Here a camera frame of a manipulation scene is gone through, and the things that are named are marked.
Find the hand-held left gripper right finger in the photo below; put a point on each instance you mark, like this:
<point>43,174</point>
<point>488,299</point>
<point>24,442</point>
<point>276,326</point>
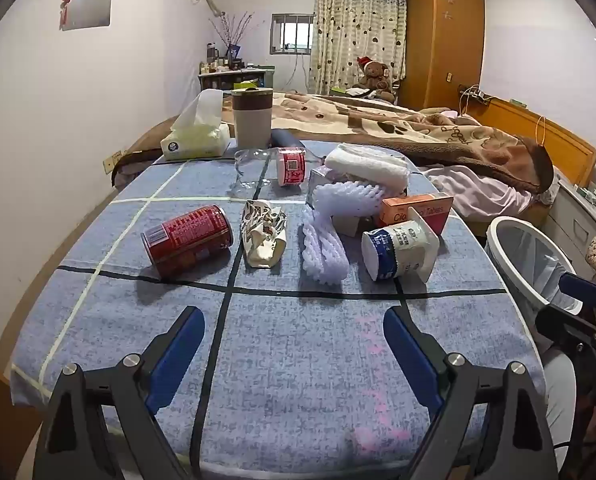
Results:
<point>408,350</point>

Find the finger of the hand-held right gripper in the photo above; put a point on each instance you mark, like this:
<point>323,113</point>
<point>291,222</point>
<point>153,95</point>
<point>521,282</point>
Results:
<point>588,289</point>
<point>568,325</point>

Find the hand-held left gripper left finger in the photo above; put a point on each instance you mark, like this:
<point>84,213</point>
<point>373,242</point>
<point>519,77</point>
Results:
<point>177,350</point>

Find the white trash bin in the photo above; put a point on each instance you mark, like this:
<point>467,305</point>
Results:
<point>518,255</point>

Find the purple foam fruit net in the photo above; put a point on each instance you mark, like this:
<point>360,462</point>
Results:
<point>348,197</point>
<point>323,255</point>

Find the patterned paper carton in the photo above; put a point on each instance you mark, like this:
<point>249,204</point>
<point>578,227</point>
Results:
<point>263,240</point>

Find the orange medicine box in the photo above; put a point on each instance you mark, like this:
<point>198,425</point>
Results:
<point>413,207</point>

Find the clear plastic bottle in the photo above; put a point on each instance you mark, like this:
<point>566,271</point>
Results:
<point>290,165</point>

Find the clear bin liner bag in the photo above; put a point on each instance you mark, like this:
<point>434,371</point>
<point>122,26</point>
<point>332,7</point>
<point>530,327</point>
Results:
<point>543,270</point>

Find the grey drawer nightstand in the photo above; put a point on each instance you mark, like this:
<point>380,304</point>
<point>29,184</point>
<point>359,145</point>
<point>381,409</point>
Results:
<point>573,220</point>

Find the white yogurt cup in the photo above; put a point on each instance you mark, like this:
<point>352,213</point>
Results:
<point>393,252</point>

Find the red drink can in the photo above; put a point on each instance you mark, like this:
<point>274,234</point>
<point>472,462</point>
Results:
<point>187,240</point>

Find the wooden headboard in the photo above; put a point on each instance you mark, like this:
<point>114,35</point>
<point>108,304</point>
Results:
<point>558,145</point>

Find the lilac bed sheet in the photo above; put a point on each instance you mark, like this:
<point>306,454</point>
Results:
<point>478,190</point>

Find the white rolled towel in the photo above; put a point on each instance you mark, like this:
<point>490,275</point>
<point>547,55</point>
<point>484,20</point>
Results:
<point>368,165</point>

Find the wooden cabinet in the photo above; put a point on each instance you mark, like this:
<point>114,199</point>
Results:
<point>2,425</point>

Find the white tissue pack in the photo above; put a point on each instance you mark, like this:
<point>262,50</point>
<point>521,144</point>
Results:
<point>197,142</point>

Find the power strip with chargers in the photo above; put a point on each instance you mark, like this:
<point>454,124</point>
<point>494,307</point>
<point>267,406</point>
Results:
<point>475,94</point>

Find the brown paw print blanket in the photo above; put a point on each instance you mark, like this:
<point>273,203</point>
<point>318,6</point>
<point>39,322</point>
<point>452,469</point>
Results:
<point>378,120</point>

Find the dark blue object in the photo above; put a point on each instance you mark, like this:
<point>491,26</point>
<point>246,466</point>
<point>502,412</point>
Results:
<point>285,137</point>

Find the beige brown canister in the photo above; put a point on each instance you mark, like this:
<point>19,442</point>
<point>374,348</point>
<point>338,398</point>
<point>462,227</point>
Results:
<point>250,120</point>

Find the white side desk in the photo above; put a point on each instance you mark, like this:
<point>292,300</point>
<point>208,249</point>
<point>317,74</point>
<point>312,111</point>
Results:
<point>217,80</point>

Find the green box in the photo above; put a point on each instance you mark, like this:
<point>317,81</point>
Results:
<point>245,85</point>

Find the brown teddy bear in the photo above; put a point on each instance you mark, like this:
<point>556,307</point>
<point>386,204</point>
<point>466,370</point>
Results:
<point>375,77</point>

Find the wooden wardrobe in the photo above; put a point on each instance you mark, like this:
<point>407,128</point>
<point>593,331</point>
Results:
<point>443,45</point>

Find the row of toiletry bottles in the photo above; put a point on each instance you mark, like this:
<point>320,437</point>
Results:
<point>217,62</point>

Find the vase with bare branches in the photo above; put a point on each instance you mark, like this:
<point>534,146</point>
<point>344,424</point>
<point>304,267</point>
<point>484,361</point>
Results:
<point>233,52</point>

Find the heart print curtain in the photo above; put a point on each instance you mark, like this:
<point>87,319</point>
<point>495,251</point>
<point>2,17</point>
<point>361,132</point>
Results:
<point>353,20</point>

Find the barred window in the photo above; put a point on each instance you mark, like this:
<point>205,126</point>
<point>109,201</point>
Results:
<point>293,35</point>

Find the wall socket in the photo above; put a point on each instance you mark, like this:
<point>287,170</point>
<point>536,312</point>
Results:
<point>111,162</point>

